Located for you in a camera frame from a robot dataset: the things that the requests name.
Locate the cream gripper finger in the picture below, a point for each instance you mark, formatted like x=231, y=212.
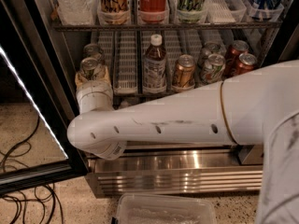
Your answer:
x=106, y=76
x=80, y=79

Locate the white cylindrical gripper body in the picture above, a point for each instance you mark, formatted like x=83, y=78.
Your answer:
x=93, y=87

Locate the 7up can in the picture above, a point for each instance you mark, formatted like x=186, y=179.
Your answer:
x=91, y=69
x=208, y=49
x=212, y=69
x=94, y=50

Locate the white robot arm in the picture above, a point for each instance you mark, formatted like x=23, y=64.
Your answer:
x=259, y=107

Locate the empty white shelf tray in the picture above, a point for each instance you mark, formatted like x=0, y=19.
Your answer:
x=125, y=64

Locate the clear water bottle bottom shelf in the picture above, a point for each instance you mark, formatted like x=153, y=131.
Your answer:
x=124, y=104

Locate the clear water bottle shelf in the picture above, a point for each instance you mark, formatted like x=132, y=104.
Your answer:
x=124, y=104
x=76, y=12

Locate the open fridge glass door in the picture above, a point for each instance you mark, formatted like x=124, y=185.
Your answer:
x=37, y=97

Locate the brown tea bottle middle shelf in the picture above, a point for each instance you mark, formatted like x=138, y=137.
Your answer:
x=154, y=66

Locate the gold tall can top shelf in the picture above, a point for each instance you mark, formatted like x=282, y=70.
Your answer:
x=114, y=11

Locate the clear water bottle top shelf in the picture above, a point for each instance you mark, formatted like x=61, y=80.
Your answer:
x=76, y=12

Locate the gold soda can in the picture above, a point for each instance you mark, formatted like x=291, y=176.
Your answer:
x=183, y=74

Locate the stainless fridge base grille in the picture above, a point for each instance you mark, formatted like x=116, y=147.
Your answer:
x=177, y=169

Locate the green tall can top shelf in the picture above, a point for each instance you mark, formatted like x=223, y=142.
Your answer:
x=189, y=11

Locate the rear red cola can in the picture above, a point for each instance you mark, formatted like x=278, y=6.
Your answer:
x=233, y=51

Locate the red cola can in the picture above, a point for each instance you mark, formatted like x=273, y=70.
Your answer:
x=244, y=63
x=233, y=51

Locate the front red cola can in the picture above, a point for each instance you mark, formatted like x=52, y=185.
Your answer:
x=244, y=63

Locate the right sliding fridge door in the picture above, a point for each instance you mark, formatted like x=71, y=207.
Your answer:
x=286, y=43

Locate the red coca cola bottle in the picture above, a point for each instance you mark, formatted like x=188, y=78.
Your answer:
x=152, y=11

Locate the clear plastic bin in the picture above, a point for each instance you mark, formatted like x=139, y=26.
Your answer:
x=144, y=208

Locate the blue white drink pack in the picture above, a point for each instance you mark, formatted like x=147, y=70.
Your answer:
x=261, y=0

